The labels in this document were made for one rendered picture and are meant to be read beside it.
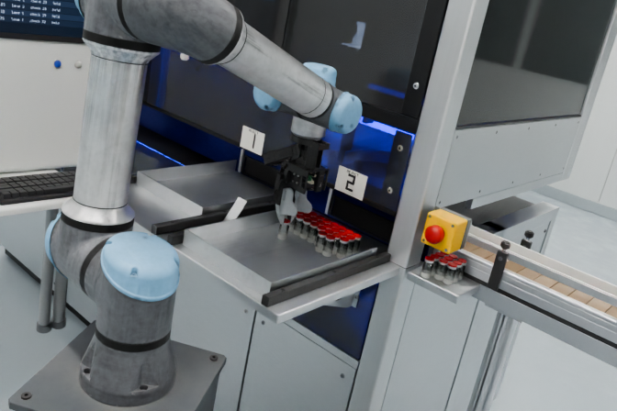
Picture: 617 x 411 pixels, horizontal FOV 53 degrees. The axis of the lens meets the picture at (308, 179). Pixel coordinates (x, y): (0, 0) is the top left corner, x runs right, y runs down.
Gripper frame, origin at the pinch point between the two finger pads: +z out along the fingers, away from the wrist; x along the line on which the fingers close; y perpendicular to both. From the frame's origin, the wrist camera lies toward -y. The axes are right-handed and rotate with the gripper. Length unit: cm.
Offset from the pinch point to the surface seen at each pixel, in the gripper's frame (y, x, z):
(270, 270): 10.8, -14.0, 5.2
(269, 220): -6.7, 2.7, 4.1
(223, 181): -34.9, 12.6, 5.2
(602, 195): -47, 474, 77
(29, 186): -60, -30, 11
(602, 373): 43, 194, 94
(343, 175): 3.3, 14.8, -9.6
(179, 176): -40.9, 1.8, 4.8
